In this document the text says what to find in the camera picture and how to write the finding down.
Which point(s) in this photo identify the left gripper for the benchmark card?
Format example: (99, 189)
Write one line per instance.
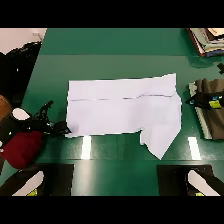
(60, 128)

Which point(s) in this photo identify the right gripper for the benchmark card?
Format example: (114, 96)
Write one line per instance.
(199, 99)

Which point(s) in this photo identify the white shirt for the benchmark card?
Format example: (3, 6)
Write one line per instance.
(116, 113)

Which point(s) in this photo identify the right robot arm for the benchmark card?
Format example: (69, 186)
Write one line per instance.
(200, 181)

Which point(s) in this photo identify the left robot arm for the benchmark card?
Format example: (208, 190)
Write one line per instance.
(20, 115)

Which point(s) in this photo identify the olive garment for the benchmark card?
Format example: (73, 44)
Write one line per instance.
(213, 121)

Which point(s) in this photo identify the dark red garment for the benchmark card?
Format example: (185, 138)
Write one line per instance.
(22, 150)

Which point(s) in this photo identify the brown garment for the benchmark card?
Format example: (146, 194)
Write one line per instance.
(4, 108)

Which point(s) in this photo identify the heap of clothes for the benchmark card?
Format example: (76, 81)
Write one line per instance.
(210, 40)

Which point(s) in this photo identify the black garment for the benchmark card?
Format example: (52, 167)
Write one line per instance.
(18, 71)

